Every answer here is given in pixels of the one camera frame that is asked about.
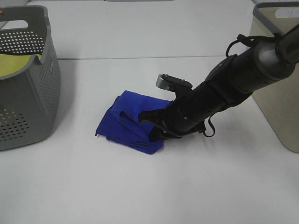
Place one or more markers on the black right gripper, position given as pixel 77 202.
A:
pixel 183 115

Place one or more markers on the blue towel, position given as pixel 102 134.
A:
pixel 120 123

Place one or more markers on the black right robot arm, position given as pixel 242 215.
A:
pixel 266 61

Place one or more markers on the beige bin with grey rim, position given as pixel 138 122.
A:
pixel 279 102

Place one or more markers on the grey perforated laundry basket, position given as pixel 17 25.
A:
pixel 28 100

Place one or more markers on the yellow-green towel in basket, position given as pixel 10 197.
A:
pixel 11 65

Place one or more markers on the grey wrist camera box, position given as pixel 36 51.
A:
pixel 169 83

